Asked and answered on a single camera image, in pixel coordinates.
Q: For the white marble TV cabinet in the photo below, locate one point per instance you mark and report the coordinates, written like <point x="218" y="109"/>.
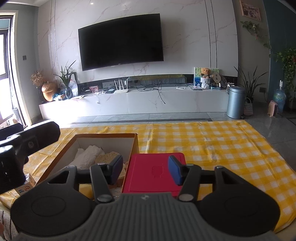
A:
<point x="167" y="100"/>

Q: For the white wifi router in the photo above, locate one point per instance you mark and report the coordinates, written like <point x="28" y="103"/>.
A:
<point x="120" y="87"/>

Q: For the black curved television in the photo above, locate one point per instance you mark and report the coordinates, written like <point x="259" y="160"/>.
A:
<point x="126" y="40"/>

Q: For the red box lid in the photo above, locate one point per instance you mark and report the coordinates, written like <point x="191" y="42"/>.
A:
<point x="149" y="173"/>

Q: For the woven basket bag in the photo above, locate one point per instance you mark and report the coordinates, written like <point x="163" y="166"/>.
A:
<point x="248" y="107"/>

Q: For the hanging ivy plant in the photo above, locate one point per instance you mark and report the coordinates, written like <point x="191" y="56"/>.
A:
<point x="257" y="32"/>

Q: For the small carton box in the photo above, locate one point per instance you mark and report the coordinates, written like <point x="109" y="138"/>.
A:
<point x="28" y="185"/>

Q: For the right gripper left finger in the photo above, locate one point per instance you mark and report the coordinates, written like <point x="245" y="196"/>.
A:
<point x="103" y="175"/>

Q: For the tall potted floor plant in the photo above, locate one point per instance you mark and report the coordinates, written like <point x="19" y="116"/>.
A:
<point x="250" y="82"/>

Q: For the acorn shaped golden jar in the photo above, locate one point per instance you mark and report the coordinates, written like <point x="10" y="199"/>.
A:
<point x="49" y="88"/>

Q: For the yellow checkered tablecloth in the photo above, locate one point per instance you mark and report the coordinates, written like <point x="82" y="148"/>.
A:
<point x="233" y="144"/>

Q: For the blue water bottle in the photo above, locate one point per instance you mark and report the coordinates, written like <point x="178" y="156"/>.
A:
<point x="280" y="97"/>

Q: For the bear shaped scrub sponge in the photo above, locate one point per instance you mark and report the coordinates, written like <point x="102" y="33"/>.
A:
<point x="113" y="168"/>

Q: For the framed wall picture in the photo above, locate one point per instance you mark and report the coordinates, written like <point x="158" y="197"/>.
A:
<point x="250" y="11"/>

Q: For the silver trash can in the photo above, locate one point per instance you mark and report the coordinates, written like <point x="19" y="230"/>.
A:
<point x="235" y="107"/>

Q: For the white cloth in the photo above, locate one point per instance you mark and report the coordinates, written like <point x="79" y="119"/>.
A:
<point x="84" y="159"/>

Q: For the green plant in vase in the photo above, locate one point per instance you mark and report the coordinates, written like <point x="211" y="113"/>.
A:
<point x="66" y="75"/>

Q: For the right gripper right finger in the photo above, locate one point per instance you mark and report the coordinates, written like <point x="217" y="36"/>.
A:
<point x="187" y="176"/>

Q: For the striped grey sleeve forearm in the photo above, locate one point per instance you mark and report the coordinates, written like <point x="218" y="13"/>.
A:
<point x="8" y="230"/>

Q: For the teddy bear plush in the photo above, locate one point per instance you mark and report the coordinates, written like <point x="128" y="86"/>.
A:
<point x="205" y="78"/>

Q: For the dried flower bouquet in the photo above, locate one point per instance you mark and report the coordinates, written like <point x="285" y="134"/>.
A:
<point x="37" y="78"/>

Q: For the orange rimmed cardboard box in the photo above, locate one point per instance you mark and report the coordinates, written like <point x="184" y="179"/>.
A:
<point x="62" y="153"/>

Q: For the pink small heater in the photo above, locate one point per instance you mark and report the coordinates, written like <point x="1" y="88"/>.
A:
<point x="272" y="108"/>

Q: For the bushy green potted plant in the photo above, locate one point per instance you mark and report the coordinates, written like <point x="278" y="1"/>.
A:
<point x="282" y="67"/>

